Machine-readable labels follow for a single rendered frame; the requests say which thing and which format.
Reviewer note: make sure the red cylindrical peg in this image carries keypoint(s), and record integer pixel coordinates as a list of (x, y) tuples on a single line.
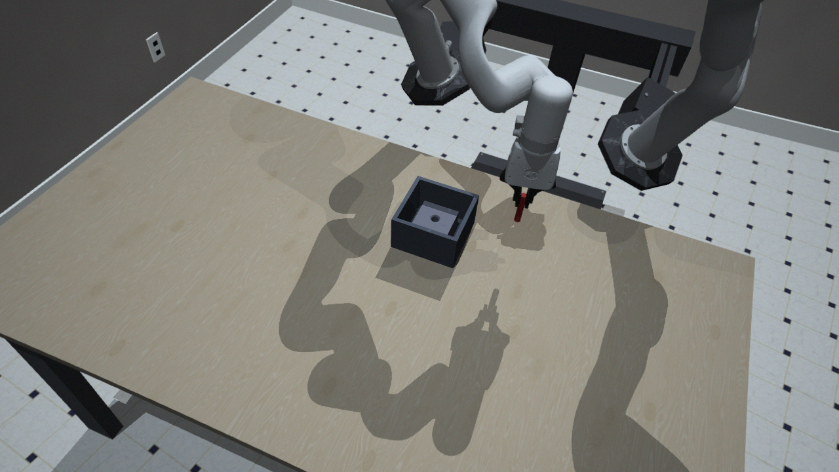
[(520, 207)]

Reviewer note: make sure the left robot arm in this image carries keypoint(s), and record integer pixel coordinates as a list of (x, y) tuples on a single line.
[(728, 36)]

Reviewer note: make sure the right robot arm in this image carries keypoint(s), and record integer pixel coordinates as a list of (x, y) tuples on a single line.
[(525, 79)]

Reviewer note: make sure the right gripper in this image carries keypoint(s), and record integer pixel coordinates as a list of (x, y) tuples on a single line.
[(526, 169)]

